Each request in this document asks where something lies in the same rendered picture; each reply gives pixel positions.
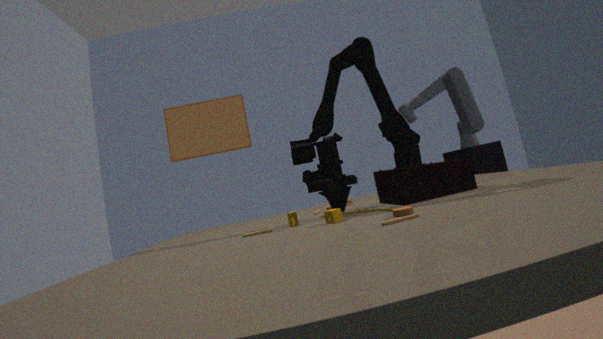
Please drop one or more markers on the round wooden button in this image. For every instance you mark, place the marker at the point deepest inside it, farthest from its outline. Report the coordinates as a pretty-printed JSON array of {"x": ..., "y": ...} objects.
[{"x": 403, "y": 211}]

